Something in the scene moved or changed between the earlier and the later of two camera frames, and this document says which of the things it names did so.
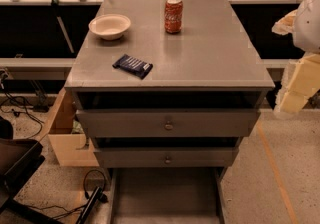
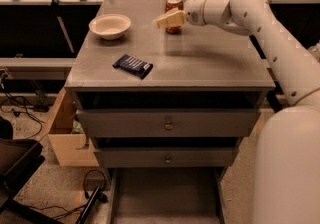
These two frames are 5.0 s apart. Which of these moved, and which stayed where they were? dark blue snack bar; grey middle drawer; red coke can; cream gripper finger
Moved: cream gripper finger
Stayed: red coke can; grey middle drawer; dark blue snack bar
